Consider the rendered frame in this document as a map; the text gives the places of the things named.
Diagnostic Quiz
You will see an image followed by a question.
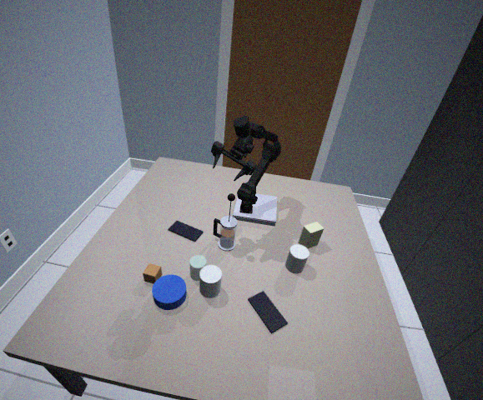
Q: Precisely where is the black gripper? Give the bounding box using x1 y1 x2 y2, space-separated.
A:
211 141 257 181

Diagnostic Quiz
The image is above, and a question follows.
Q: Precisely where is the white cylinder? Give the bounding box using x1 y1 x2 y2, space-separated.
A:
285 245 309 274
199 265 222 298

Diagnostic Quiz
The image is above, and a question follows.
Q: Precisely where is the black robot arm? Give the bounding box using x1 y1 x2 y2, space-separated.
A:
232 116 281 214

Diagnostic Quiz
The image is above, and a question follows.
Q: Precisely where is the blue short cylinder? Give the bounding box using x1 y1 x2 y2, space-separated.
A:
152 275 187 310

